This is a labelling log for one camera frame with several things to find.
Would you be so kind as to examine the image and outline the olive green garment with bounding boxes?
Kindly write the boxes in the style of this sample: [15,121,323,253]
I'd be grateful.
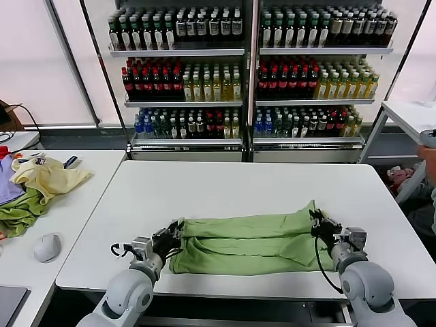
[0,187,48,238]

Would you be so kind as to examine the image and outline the grey computer mouse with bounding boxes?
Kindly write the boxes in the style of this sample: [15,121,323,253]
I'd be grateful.
[33,232,62,263]

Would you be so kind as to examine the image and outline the grey handheld controller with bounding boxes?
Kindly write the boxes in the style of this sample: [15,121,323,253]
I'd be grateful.
[419,129,436,149]

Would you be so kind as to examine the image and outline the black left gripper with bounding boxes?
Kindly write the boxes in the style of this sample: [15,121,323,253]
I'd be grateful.
[152,220,185,262]

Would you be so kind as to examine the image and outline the brown cardboard box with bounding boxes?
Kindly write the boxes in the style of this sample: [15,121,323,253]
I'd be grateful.
[0,99,24,132]

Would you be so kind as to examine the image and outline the small red cap bottles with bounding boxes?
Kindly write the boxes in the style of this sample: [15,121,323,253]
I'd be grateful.
[325,107,348,137]
[204,108,225,139]

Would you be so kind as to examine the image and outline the light green t-shirt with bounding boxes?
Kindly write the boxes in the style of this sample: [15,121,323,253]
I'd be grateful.
[168,200,337,276]

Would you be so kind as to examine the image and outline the black power cable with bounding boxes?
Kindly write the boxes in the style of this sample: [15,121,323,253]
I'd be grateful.
[16,104,40,131]

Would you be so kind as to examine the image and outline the dark bottles white labels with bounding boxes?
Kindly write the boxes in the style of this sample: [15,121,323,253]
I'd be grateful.
[175,8,245,44]

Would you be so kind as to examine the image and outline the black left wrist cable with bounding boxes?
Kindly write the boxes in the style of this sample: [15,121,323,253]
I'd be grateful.
[110,241,134,259]

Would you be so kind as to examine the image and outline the mixed small dark bottles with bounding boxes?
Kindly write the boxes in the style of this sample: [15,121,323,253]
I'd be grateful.
[151,108,207,140]
[272,107,328,139]

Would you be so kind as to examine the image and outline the dark bottles beige labels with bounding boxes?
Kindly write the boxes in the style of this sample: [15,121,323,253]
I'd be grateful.
[328,8,399,48]

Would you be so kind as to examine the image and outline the purple garment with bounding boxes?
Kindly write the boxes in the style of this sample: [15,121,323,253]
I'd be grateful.
[0,155,27,207]

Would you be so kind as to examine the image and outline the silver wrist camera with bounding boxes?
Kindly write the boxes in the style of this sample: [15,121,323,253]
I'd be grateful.
[342,227,368,253]
[131,236,153,262]

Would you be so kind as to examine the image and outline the blue water bottles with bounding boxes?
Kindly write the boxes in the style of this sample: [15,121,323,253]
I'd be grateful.
[134,108,154,140]
[253,108,275,139]

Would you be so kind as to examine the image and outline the dark bottles green caps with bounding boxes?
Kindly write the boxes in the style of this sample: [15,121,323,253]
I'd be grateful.
[108,10,176,52]
[260,10,330,48]

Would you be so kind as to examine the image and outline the grey laptop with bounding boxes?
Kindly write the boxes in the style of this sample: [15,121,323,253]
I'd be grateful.
[0,285,30,327]

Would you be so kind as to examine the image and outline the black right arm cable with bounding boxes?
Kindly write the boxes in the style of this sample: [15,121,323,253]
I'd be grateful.
[313,236,345,294]

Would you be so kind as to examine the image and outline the grey drinks shelf unit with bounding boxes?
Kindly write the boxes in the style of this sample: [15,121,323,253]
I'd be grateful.
[108,0,253,163]
[251,0,394,164]

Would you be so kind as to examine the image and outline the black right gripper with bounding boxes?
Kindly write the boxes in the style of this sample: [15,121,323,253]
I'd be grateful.
[308,210,343,248]

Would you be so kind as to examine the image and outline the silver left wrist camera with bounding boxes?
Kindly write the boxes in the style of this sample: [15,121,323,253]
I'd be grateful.
[131,236,153,262]

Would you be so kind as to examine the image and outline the dark window frame bar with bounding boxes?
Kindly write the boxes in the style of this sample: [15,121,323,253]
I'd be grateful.
[46,0,103,129]

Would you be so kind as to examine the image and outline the cola bottles red caps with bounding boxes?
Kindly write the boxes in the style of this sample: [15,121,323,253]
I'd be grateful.
[121,57,185,102]
[257,59,321,100]

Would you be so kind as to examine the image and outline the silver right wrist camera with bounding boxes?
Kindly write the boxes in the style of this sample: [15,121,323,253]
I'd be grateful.
[342,227,368,253]

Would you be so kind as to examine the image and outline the white metal table frame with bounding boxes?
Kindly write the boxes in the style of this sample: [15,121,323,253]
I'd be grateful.
[359,101,436,205]

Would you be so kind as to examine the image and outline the red pink toy pile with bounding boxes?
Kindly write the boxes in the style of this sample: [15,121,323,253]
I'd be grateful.
[386,165,415,188]

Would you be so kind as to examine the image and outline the pale yellow garment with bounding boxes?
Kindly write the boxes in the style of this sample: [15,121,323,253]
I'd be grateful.
[9,155,93,205]

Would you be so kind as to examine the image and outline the yellow tea bottles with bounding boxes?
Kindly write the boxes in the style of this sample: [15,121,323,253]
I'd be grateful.
[183,63,243,102]
[313,61,381,100]

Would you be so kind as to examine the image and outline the small yellow drink bottles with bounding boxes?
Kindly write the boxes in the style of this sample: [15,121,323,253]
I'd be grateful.
[223,110,241,139]
[340,107,364,138]

